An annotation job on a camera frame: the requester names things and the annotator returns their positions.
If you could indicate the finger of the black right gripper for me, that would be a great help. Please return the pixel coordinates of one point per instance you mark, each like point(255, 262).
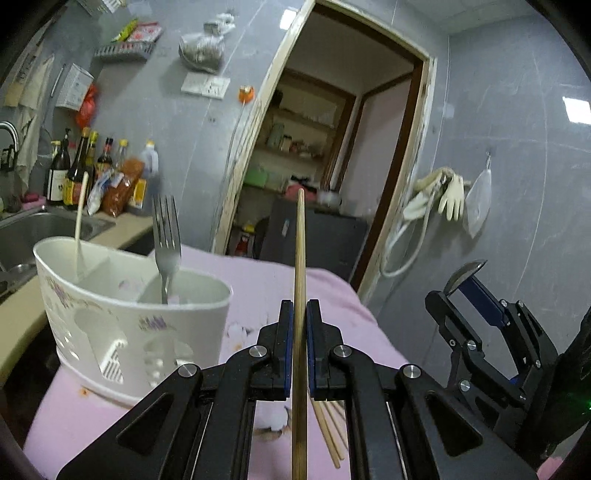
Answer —
point(450, 332)
point(489, 309)

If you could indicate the steel fork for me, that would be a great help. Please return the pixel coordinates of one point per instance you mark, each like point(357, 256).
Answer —
point(166, 238)

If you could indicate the white box on wall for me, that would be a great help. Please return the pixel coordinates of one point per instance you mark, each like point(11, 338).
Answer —
point(74, 88)

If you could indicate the hanging beige cloth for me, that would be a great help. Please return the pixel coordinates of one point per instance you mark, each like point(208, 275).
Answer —
point(29, 116)

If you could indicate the clear plastic bag on wall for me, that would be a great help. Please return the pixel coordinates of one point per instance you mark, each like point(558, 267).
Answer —
point(478, 201)

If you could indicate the grey wall rack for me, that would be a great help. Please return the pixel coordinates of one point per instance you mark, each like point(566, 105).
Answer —
point(124, 52)

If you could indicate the steel spoon front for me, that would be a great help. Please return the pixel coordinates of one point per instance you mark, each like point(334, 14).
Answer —
point(461, 275)

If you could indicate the thick wooden chopstick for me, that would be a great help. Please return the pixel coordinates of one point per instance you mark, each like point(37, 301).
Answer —
point(299, 462)

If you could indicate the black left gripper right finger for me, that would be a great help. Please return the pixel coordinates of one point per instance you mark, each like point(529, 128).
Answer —
point(401, 423)

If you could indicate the hanging bag of dried goods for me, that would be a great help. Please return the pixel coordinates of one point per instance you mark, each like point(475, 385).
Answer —
point(204, 51)

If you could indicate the dark grey cabinet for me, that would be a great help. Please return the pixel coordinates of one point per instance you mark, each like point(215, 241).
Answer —
point(334, 241)

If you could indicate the dark soy sauce bottle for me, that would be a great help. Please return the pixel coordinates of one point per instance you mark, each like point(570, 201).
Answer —
point(73, 181)

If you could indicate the steel kitchen sink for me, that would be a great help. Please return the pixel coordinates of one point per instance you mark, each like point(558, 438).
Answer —
point(19, 234)

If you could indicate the white plastic utensil holder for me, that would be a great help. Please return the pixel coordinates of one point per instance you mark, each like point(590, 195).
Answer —
point(111, 329)

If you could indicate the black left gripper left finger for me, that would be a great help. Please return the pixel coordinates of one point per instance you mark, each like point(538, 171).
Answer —
point(197, 423)

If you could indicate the white rubber gloves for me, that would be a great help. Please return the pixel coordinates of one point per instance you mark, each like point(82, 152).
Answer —
point(443, 188)

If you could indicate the wooden shelf unit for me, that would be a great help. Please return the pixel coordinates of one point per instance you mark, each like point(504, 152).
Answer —
point(302, 133)

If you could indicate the white wall socket panel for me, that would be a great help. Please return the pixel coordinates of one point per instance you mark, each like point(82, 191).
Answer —
point(205, 85)

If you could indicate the white cap oil jug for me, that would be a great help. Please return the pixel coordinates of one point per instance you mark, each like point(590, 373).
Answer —
point(147, 186)

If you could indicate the thin wooden chopstick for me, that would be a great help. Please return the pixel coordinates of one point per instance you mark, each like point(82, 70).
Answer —
point(336, 419)

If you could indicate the red plastic bag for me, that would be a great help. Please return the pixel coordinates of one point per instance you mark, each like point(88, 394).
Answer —
point(84, 116)

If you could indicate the wine bottle white label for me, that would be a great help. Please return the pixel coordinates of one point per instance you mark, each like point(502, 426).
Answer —
point(58, 171)

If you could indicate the orange wall hook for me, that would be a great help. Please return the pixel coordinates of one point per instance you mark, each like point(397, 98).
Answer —
point(246, 94)

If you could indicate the chopstick in holder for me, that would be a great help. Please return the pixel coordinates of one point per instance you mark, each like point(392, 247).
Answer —
point(77, 236)

